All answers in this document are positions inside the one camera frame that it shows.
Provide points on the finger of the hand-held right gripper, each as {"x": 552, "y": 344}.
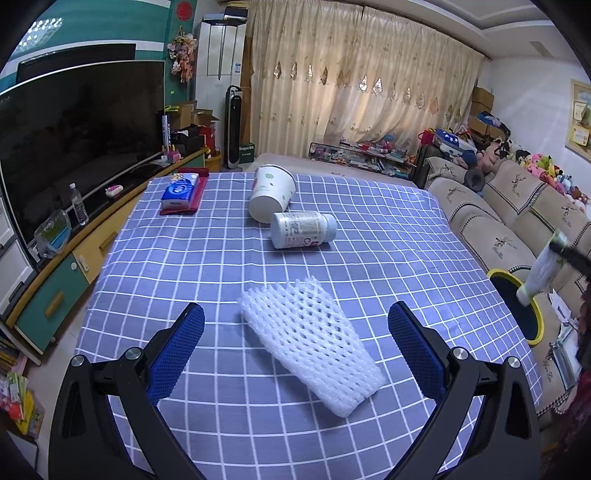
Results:
{"x": 572, "y": 256}

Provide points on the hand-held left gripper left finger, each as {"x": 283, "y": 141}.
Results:
{"x": 178, "y": 355}

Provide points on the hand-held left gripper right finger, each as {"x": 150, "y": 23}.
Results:
{"x": 418, "y": 355}

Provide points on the white green carton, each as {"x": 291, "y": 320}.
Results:
{"x": 540, "y": 272}

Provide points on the black bin with yellow rim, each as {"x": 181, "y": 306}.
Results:
{"x": 512, "y": 295}

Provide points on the white foam net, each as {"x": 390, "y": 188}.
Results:
{"x": 314, "y": 346}

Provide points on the beige sofa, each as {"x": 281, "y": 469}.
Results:
{"x": 508, "y": 217}

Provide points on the white papers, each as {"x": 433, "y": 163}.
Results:
{"x": 565, "y": 341}

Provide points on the pile of plush toys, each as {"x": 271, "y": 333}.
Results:
{"x": 545, "y": 166}

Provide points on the blue checked tablecloth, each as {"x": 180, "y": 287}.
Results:
{"x": 231, "y": 258}

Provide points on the grey round cushion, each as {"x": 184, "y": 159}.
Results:
{"x": 474, "y": 177}

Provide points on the framed flower painting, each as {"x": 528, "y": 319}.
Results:
{"x": 581, "y": 115}

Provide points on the blue tissue pack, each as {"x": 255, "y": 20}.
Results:
{"x": 178, "y": 194}

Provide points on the pile of colourful packets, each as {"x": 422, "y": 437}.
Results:
{"x": 21, "y": 401}

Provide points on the blue white star bag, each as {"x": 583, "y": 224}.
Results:
{"x": 455, "y": 142}

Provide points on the stack of cardboard boxes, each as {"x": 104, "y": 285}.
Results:
{"x": 481, "y": 110}

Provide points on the red pouch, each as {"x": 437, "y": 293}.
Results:
{"x": 202, "y": 184}

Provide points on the white plastic bottle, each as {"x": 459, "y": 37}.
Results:
{"x": 300, "y": 228}

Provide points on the clear water bottle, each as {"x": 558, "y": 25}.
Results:
{"x": 79, "y": 207}

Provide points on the white paper cup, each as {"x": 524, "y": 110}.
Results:
{"x": 272, "y": 189}

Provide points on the cluttered low glass table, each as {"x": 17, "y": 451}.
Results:
{"x": 364, "y": 157}

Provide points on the green white small box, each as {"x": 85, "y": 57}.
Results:
{"x": 246, "y": 156}

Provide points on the red box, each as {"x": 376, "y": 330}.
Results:
{"x": 207, "y": 137}

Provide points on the black tower fan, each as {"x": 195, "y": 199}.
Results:
{"x": 234, "y": 124}

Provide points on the open cardboard box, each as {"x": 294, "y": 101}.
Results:
{"x": 203, "y": 116}

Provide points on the black television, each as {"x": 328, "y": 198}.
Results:
{"x": 69, "y": 138}

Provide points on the beige curtain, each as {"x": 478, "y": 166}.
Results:
{"x": 346, "y": 69}

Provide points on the hanging flower decoration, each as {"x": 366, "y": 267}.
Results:
{"x": 182, "y": 55}

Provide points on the red round wall ornament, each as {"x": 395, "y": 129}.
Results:
{"x": 186, "y": 9}

